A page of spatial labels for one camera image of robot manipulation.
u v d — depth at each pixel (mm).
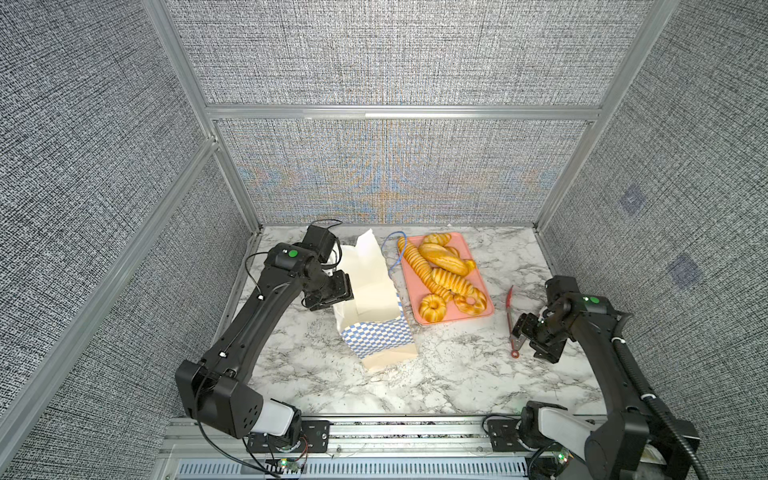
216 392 390
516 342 875
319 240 588
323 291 628
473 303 956
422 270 1033
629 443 386
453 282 949
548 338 638
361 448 732
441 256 1010
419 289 1020
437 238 1099
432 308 930
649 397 404
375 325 661
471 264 1054
